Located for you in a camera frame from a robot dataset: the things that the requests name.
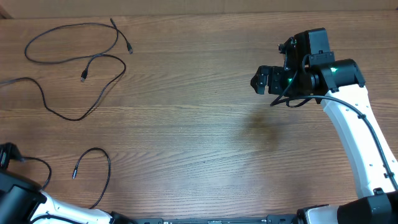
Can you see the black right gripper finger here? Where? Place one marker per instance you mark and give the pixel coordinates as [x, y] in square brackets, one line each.
[259, 84]
[263, 73]

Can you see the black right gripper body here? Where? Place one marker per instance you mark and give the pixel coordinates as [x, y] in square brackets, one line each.
[280, 80]

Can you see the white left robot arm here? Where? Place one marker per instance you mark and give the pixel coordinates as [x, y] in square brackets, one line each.
[24, 201]

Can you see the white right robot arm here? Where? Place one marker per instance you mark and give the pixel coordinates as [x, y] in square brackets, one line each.
[311, 72]

